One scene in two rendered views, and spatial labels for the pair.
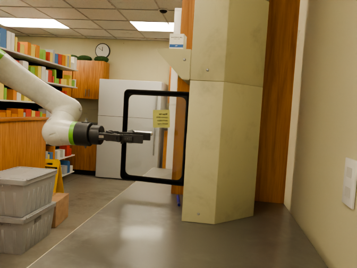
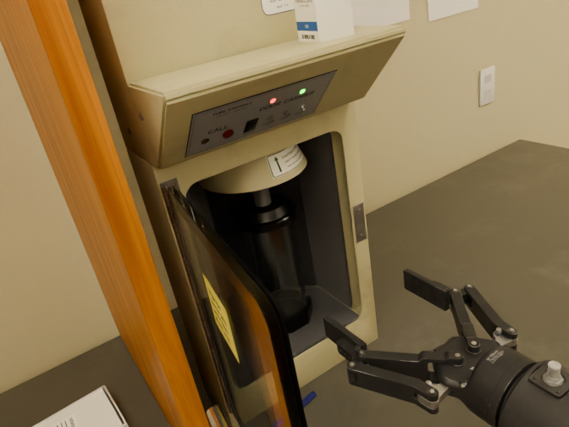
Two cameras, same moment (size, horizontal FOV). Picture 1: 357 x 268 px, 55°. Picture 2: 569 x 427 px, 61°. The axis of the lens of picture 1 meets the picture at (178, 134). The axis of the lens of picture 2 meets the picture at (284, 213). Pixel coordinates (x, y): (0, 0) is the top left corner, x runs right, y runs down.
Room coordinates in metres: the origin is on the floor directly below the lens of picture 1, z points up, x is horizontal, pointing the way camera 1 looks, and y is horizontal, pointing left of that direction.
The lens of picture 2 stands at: (1.66, 0.48, 1.59)
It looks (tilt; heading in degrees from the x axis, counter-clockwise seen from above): 26 degrees down; 235
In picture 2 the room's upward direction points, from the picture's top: 11 degrees counter-clockwise
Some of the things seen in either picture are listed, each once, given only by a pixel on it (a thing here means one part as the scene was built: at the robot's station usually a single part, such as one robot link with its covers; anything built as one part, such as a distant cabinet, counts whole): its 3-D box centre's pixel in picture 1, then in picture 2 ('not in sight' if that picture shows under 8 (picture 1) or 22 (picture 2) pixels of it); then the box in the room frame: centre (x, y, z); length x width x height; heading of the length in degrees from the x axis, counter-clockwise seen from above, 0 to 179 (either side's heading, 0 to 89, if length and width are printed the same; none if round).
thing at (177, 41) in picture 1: (178, 43); (323, 12); (1.22, 0.02, 1.54); 0.05 x 0.05 x 0.06; 78
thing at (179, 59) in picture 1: (179, 69); (279, 95); (1.30, 0.01, 1.46); 0.32 x 0.11 x 0.10; 173
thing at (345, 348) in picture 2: not in sight; (347, 359); (1.39, 0.17, 1.20); 0.05 x 0.03 x 0.01; 84
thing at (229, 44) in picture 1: (226, 109); (234, 165); (1.28, -0.17, 1.33); 0.32 x 0.25 x 0.77; 173
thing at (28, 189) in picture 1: (22, 190); not in sight; (3.14, 1.42, 0.49); 0.60 x 0.42 x 0.33; 173
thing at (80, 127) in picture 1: (85, 133); (551, 414); (1.32, 0.36, 1.20); 0.09 x 0.06 x 0.12; 174
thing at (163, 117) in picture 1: (155, 136); (246, 382); (1.48, 0.10, 1.19); 0.30 x 0.01 x 0.40; 76
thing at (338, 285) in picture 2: not in sight; (250, 235); (1.28, -0.17, 1.19); 0.26 x 0.24 x 0.35; 173
